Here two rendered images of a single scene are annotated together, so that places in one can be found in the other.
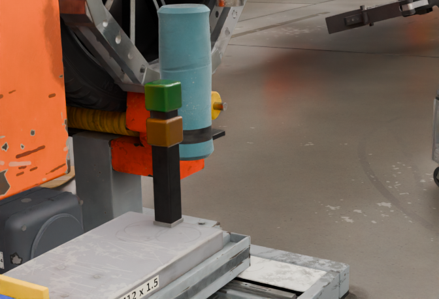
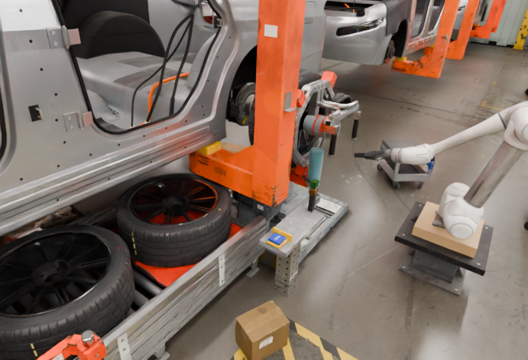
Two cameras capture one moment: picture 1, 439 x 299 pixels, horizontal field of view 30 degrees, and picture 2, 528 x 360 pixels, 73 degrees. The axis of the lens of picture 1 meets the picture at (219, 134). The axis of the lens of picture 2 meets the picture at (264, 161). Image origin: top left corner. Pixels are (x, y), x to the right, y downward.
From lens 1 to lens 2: 109 cm
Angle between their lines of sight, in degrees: 13
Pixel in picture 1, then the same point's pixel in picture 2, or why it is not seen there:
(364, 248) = (352, 194)
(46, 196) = not seen: hidden behind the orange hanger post
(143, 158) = (297, 179)
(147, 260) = (308, 224)
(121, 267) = (302, 225)
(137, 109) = (298, 169)
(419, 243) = (369, 193)
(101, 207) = not seen: hidden behind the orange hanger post
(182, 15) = (317, 154)
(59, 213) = not seen: hidden behind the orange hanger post
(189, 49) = (317, 162)
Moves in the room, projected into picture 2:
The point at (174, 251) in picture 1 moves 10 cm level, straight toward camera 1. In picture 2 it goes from (313, 222) to (316, 233)
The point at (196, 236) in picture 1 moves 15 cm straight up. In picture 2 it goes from (318, 217) to (321, 195)
